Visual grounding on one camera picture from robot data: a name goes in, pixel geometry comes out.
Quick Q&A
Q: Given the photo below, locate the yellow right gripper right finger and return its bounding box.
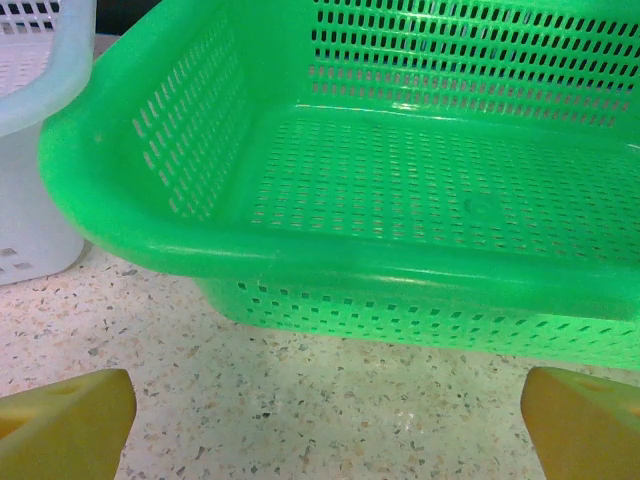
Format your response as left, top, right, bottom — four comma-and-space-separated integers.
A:
521, 365, 640, 480

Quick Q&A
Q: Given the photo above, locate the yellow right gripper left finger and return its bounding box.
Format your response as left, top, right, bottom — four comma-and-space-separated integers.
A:
0, 368, 138, 480

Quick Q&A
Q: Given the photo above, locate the white perforated plastic basket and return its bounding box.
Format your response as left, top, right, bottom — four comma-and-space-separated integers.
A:
0, 0, 97, 287

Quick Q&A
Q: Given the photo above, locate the green perforated plastic basket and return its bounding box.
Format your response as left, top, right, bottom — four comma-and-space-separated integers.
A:
38, 0, 640, 372

